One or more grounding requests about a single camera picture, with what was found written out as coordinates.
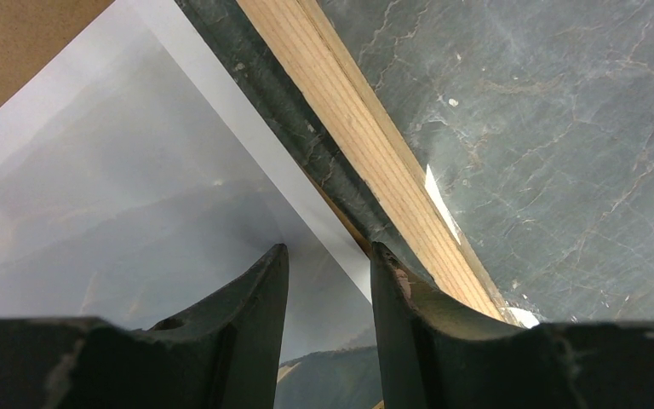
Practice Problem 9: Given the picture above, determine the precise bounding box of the brown backing board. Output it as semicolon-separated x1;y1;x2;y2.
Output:
0;0;385;409

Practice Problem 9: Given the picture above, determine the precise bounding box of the wooden picture frame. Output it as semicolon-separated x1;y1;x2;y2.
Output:
236;0;540;329

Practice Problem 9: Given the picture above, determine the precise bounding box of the landscape photo print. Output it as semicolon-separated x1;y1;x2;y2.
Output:
0;0;383;409

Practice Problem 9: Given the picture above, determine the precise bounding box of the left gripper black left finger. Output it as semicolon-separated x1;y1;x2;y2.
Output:
0;244;289;408

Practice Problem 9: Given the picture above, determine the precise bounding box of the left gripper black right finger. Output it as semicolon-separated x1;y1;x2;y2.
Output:
370;242;654;408

